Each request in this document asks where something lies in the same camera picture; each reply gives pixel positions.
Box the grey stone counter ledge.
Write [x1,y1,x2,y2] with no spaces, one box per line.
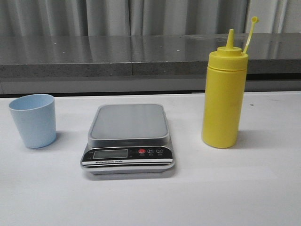
[0,33,301,97]

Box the grey pleated curtain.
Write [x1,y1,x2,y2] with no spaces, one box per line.
[0,0,301,36]

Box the silver electronic kitchen scale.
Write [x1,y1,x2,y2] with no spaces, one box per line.
[80,104,175,175]

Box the light blue plastic cup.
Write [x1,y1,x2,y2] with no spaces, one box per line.
[9,94,56,148]

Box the yellow squeeze bottle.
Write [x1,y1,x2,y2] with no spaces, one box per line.
[202,16,259,148]

